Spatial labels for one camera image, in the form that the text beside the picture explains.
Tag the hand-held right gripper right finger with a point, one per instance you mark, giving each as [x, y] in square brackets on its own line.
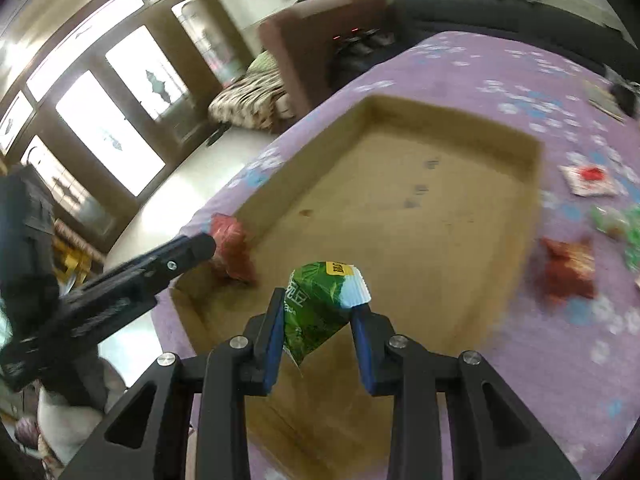
[362, 355]

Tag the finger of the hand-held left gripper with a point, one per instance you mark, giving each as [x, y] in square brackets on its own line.
[170, 262]

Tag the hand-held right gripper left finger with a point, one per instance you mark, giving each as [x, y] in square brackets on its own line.
[272, 340]

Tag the green snack packet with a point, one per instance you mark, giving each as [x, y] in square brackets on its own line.
[315, 310]
[633, 247]
[610, 221]

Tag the red snack packet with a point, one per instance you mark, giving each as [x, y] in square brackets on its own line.
[570, 267]
[232, 250]

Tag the shallow cardboard box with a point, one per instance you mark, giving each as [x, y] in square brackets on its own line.
[400, 200]

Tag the dark slipper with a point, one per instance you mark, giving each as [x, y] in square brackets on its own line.
[218, 136]

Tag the glass panel doors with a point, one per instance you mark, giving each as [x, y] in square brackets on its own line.
[110, 115]

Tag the grey cloth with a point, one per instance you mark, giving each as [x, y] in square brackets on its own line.
[70, 425]

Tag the brown patterned blanket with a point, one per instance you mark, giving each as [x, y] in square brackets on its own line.
[250, 97]

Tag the brown armchair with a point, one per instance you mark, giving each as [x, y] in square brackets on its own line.
[310, 35]

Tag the black device with red lights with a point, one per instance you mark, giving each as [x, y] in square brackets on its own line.
[360, 55]

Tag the white packet with red print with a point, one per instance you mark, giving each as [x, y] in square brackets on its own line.
[590, 180]

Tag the purple floral table cloth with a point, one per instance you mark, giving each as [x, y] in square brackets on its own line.
[500, 85]

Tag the silver flat pouch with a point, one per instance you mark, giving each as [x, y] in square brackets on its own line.
[602, 100]

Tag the dark grey sofa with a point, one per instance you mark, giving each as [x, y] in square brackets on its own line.
[500, 17]

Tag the small black pot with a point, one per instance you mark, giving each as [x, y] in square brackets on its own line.
[625, 91]

